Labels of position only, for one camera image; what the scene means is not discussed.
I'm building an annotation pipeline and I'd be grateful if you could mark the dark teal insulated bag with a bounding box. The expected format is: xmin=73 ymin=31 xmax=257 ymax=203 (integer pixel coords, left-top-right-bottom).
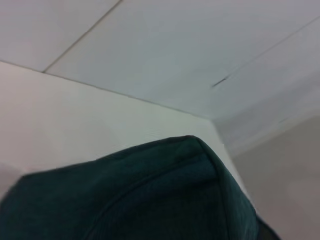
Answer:
xmin=0 ymin=134 xmax=281 ymax=240

